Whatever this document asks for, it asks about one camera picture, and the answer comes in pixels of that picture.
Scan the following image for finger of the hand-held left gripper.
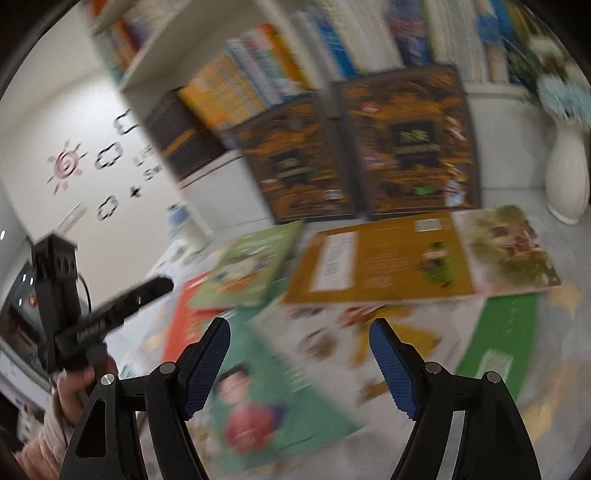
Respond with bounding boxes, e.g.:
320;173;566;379
108;277;175;328

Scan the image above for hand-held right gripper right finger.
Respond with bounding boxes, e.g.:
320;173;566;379
369;318;544;480

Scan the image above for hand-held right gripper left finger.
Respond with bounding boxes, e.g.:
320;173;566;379
59;318;232;480

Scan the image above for white book yellow robed figure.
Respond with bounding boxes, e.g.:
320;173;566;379
249;302;444;407

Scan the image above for teal book with red figure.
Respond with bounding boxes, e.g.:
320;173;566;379
185;318;365;474

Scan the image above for light green clock cover book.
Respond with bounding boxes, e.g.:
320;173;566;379
188;220;305;309

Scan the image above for bright green paperback book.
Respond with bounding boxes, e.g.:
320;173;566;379
455;293;541;402

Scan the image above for person's left forearm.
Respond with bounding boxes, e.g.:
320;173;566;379
14;406;77;480

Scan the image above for row of bright spine books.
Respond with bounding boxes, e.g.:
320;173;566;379
88;0;162;86

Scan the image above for row of colourful shelf books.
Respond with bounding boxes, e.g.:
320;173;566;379
178;0;522;134

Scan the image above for person's left hand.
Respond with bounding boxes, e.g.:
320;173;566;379
53;357;118;425

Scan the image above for red cover book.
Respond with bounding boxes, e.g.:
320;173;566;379
161;270;236;365

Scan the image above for white bottle with blue lid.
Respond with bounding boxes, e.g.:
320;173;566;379
166;203;208;252

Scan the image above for mustard cover book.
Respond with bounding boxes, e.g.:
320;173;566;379
283;213;476;305

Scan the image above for row of dark hardcover volumes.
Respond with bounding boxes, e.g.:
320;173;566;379
143;88;241;183

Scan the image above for dark ornate encyclopedia book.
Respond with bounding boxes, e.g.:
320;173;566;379
231;92;358;224
332;65;483;221

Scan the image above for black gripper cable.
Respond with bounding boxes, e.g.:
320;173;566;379
76;272;93;324

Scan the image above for white wall switch panel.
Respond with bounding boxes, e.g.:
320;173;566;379
55;205;86;236

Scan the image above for red sun wall sticker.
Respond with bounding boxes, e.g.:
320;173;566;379
46;141;88;195

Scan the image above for black lettering wall sticker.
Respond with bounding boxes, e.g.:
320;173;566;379
134;148;164;185

